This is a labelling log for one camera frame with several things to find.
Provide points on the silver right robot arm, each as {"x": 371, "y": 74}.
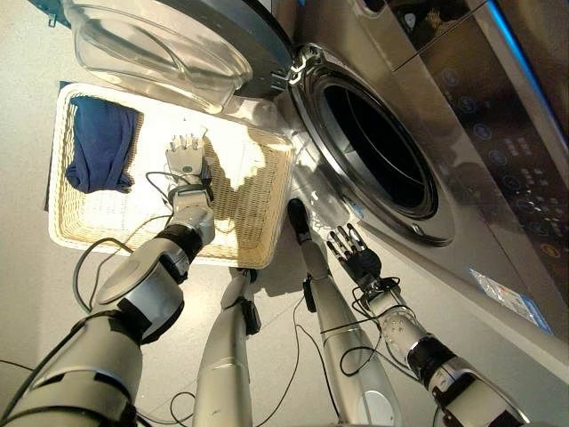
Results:
{"x": 427, "y": 351}

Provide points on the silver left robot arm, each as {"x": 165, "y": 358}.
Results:
{"x": 133, "y": 307}

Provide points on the washing machine glass door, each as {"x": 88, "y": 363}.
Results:
{"x": 169, "y": 49}

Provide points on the white garment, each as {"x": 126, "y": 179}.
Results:
{"x": 231, "y": 155}

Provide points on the white wicker laundry basket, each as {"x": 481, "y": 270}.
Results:
{"x": 262, "y": 200}

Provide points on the silver left robot leg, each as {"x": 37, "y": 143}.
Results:
{"x": 224, "y": 351}

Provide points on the silver robot leg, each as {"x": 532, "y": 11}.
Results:
{"x": 224, "y": 351}
{"x": 338, "y": 329}

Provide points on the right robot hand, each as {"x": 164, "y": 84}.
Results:
{"x": 361, "y": 259}

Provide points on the silver front-load washing machine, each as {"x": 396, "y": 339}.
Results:
{"x": 444, "y": 147}

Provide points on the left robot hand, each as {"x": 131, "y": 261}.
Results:
{"x": 185, "y": 156}

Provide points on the silver right robot leg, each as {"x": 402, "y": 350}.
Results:
{"x": 338, "y": 329}

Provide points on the blue garment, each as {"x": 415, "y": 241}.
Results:
{"x": 101, "y": 144}

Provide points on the blue energy label sticker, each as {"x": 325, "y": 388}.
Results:
{"x": 511, "y": 299}

